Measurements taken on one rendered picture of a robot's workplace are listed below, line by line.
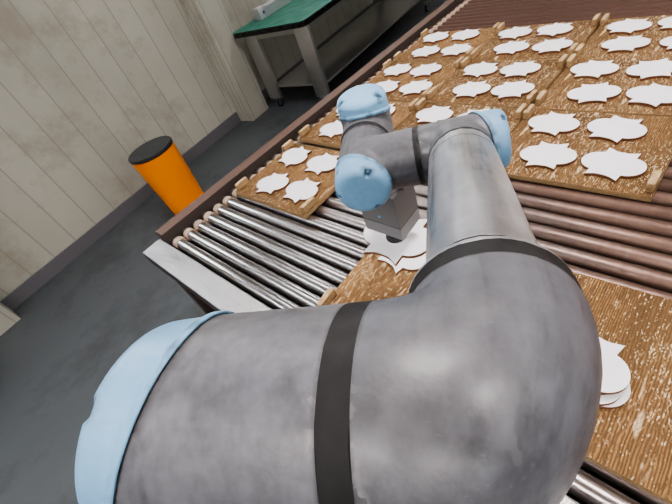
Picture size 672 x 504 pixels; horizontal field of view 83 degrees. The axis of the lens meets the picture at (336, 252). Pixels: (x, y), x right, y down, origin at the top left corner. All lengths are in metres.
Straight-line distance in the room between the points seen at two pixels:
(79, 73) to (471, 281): 4.12
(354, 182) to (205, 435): 0.37
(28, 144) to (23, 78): 0.50
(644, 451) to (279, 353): 0.68
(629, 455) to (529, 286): 0.61
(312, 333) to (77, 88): 4.08
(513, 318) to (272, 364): 0.10
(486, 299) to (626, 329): 0.72
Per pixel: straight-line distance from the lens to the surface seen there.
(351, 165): 0.49
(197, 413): 0.18
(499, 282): 0.18
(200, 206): 1.60
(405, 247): 0.75
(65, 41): 4.22
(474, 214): 0.27
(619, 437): 0.79
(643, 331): 0.89
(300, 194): 1.35
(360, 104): 0.57
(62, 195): 4.15
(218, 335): 0.19
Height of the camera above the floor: 1.66
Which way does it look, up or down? 42 degrees down
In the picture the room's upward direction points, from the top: 24 degrees counter-clockwise
